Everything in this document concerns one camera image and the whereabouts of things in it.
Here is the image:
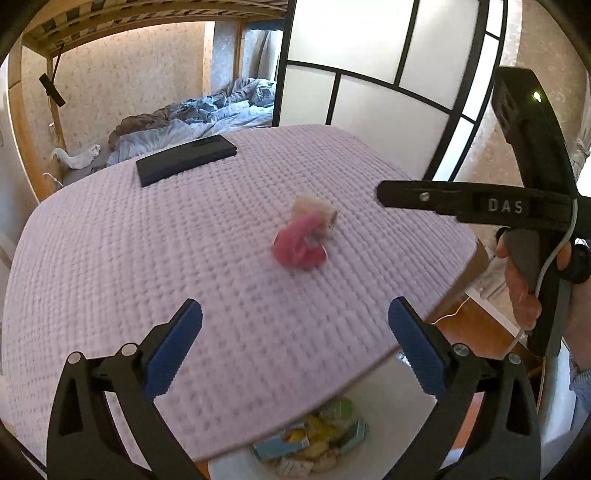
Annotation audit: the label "teal and white box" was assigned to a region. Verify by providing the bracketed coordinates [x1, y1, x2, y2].
[341, 424, 370, 449]

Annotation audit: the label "wooden bunk bed frame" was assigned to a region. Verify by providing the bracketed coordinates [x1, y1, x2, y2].
[7, 0, 296, 204]

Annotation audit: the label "light blue carton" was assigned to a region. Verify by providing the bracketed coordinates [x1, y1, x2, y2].
[253, 433, 311, 463]

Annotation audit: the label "person's right hand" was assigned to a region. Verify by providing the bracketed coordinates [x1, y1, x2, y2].
[495, 228, 591, 370]

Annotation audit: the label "person's right forearm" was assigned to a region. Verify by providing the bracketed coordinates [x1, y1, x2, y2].
[569, 355, 591, 394]

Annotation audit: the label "white cloth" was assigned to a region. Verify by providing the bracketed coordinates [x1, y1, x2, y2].
[50, 144, 101, 169]

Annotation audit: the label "white floor cable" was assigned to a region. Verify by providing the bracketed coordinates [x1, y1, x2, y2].
[427, 295, 472, 325]

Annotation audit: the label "purple quilted blanket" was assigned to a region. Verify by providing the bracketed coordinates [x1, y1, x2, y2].
[0, 124, 478, 464]

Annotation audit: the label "green plastic jar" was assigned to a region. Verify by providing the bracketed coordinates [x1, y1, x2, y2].
[322, 398, 366, 426]

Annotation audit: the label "brown blanket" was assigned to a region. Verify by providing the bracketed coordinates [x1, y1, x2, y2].
[108, 113, 185, 148]

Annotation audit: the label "blue crumpled bedding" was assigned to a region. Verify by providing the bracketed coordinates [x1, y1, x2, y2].
[108, 78, 278, 167]

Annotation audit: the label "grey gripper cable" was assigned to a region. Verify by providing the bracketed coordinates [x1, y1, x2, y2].
[508, 196, 580, 354]

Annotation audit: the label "white furniture piece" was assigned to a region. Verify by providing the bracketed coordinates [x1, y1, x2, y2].
[464, 263, 532, 339]

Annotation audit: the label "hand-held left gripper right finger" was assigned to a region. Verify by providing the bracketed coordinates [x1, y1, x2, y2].
[388, 296, 541, 480]

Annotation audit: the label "black clamp mount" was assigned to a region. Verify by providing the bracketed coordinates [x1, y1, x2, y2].
[38, 44, 66, 108]

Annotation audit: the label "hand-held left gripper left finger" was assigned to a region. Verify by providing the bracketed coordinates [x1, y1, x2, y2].
[46, 298, 206, 480]

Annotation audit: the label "black flat case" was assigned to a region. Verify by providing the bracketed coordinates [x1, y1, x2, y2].
[136, 135, 238, 188]

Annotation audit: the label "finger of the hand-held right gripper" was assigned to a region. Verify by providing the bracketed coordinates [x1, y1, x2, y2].
[376, 180, 475, 225]

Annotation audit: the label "white wardrobe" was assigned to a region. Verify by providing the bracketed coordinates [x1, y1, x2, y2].
[0, 65, 44, 278]

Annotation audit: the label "black-framed frosted partition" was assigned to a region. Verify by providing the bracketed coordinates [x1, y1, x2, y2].
[272, 0, 509, 183]

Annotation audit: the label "pink and beige socks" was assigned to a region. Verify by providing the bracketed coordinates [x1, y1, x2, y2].
[271, 210, 328, 272]

